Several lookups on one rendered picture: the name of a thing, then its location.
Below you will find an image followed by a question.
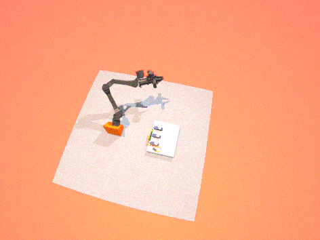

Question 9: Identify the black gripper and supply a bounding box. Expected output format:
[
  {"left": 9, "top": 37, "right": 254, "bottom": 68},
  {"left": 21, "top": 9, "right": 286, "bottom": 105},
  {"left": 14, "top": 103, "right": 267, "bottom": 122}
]
[{"left": 145, "top": 72, "right": 164, "bottom": 88}]

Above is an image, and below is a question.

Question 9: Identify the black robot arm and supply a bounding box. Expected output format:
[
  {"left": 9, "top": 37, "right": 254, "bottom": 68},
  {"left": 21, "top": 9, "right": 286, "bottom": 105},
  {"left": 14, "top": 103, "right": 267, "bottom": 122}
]
[{"left": 102, "top": 70, "right": 153, "bottom": 127}]

